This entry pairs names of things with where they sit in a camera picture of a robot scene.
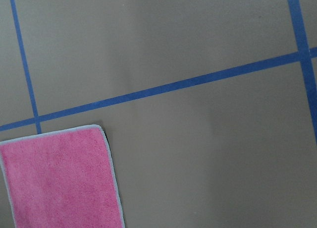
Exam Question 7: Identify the pink and grey towel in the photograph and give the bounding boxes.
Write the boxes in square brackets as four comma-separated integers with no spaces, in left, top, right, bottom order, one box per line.
[0,124,125,228]

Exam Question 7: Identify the brown paper table cover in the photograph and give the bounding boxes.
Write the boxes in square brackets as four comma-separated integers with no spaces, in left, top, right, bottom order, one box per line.
[0,0,317,228]

